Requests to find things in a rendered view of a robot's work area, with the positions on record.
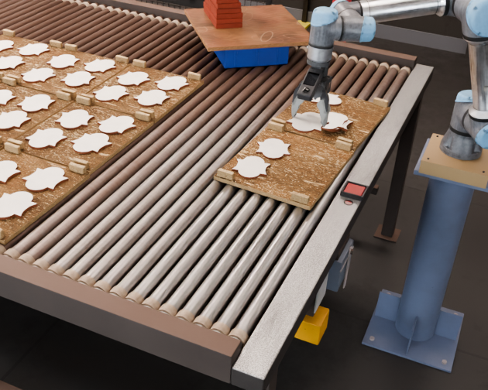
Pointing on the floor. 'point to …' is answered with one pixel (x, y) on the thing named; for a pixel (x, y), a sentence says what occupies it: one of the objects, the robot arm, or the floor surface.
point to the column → (427, 281)
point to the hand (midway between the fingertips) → (307, 121)
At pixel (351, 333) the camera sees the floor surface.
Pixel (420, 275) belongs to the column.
